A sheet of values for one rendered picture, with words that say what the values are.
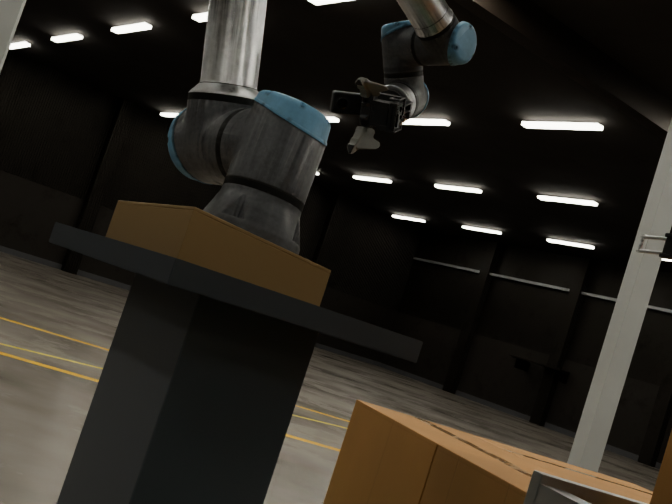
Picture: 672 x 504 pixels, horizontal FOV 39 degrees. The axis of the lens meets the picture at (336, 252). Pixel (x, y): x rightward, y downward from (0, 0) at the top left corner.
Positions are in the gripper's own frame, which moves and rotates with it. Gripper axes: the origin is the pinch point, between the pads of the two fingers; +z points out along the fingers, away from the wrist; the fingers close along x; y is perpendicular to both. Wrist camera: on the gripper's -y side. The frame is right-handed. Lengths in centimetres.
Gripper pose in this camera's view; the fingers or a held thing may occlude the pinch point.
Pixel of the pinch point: (350, 116)
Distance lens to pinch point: 191.9
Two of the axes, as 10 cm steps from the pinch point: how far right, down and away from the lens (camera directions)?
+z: -3.5, 2.6, -9.0
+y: 9.3, 2.3, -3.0
